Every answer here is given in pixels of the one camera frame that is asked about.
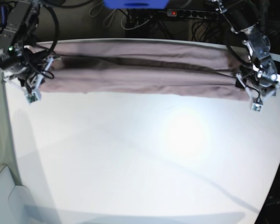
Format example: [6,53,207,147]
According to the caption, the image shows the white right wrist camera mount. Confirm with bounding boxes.
[0,56,61,105]

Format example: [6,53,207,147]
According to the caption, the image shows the black power strip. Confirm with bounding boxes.
[166,9,219,20]

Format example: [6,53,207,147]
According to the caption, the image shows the grey white cable loops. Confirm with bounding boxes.
[88,9,154,30]

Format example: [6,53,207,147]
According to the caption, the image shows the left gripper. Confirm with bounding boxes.
[244,78,277,99]

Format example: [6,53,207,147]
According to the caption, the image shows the blue box overhead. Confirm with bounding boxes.
[104,0,169,9]

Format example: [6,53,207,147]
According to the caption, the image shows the mauve pink t-shirt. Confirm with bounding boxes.
[40,41,249,101]

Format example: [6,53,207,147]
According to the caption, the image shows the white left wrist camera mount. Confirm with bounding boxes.
[236,73,280,113]

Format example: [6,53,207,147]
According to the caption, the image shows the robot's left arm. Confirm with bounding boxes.
[214,0,280,101]

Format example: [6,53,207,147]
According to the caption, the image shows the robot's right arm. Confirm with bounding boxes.
[0,0,59,93]

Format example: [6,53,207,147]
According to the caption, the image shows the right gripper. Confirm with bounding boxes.
[15,67,40,90]

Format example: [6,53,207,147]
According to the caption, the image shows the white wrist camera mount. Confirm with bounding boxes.
[0,56,61,105]
[236,73,280,113]

